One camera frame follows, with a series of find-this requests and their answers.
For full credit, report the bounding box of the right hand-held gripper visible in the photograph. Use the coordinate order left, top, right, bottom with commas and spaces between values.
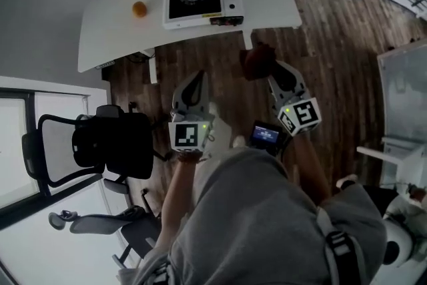
268, 59, 322, 137

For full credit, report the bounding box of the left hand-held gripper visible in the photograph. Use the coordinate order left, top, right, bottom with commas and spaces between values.
168, 69, 215, 153

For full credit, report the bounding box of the dark red cloth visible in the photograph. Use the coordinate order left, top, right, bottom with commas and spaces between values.
240, 42, 278, 81

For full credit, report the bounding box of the person's right forearm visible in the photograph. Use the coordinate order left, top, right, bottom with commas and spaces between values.
290, 133, 332, 208

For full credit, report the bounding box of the person's left forearm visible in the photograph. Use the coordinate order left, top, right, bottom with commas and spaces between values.
153, 152, 203, 246

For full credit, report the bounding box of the black screen device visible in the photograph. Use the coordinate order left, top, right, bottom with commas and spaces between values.
249, 120, 292, 157

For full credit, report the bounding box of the black mesh office chair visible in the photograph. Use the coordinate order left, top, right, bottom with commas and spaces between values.
21, 104, 157, 198

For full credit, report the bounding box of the desk control panel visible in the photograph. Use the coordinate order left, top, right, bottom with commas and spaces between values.
94, 59, 117, 71

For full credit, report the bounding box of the orange fruit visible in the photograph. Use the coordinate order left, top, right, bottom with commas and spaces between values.
131, 1, 148, 18

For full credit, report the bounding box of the frosted glass partition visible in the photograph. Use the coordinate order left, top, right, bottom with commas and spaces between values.
376, 39, 427, 144

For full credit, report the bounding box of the white cabinet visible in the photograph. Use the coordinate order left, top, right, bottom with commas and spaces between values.
356, 135, 427, 188

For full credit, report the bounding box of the person's grey shirt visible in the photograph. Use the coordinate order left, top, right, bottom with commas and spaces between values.
116, 146, 388, 285

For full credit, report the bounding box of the grey office chair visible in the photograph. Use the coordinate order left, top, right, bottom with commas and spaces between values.
48, 188, 161, 270

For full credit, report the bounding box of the white round-headed robot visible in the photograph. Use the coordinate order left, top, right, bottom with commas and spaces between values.
381, 183, 427, 268

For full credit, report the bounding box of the grey shoulder strap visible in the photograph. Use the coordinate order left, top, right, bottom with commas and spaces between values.
316, 206, 368, 285
143, 256, 176, 285

